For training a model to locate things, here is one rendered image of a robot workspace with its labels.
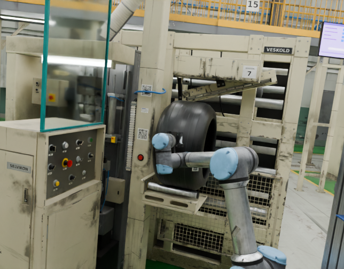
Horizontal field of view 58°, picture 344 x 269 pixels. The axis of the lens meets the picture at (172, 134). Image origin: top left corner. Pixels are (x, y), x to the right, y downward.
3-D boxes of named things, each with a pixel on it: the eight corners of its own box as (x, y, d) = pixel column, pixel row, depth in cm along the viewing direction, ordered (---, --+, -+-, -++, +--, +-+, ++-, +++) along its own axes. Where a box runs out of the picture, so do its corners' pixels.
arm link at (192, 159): (268, 144, 127) (184, 148, 163) (253, 145, 119) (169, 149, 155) (270, 172, 127) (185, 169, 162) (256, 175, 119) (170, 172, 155)
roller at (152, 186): (145, 183, 200) (148, 180, 204) (146, 189, 202) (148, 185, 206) (197, 194, 189) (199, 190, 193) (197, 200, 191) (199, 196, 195)
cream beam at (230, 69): (172, 74, 222) (173, 54, 220) (181, 77, 246) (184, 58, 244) (258, 82, 204) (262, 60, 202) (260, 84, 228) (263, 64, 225)
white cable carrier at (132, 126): (125, 169, 214) (131, 101, 207) (129, 168, 219) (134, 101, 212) (131, 171, 213) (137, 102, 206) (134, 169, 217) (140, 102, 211)
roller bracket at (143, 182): (139, 194, 199) (140, 179, 197) (161, 179, 236) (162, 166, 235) (143, 195, 198) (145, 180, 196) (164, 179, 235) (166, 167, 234)
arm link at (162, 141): (151, 151, 143) (149, 133, 144) (159, 150, 154) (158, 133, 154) (167, 150, 141) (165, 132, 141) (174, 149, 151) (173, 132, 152)
